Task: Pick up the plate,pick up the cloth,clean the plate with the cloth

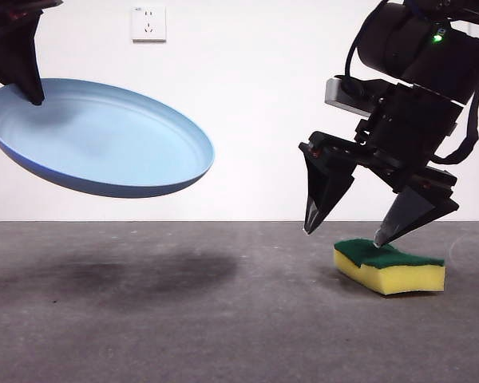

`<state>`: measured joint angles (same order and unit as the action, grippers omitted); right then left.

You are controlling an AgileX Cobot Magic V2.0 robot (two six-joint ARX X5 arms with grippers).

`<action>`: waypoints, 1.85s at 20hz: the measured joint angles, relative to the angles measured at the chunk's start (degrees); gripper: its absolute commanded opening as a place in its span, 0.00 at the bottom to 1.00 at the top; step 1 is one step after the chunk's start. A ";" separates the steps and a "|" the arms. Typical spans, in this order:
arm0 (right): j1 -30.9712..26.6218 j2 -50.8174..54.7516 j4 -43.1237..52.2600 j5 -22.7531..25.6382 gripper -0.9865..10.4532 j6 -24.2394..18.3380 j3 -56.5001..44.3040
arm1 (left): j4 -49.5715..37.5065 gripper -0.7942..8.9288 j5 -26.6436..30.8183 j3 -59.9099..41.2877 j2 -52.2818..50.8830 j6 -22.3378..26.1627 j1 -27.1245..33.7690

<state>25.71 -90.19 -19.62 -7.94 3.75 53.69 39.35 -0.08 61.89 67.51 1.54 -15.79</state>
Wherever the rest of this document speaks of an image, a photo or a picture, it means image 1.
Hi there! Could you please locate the yellow sponge with green scourer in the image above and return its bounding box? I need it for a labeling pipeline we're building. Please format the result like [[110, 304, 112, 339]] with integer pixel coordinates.
[[333, 238, 446, 297]]

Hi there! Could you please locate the blue round plate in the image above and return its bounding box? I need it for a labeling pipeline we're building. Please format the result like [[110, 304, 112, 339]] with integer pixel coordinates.
[[0, 77, 216, 199]]

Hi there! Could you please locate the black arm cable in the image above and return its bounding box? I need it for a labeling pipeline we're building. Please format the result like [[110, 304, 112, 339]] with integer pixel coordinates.
[[430, 73, 479, 165]]

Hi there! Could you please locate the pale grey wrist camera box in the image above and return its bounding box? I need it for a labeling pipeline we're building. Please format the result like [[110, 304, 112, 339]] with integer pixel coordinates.
[[324, 77, 388, 117]]

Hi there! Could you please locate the black looped camera cable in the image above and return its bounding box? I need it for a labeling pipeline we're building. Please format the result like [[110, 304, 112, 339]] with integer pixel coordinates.
[[344, 0, 388, 99]]

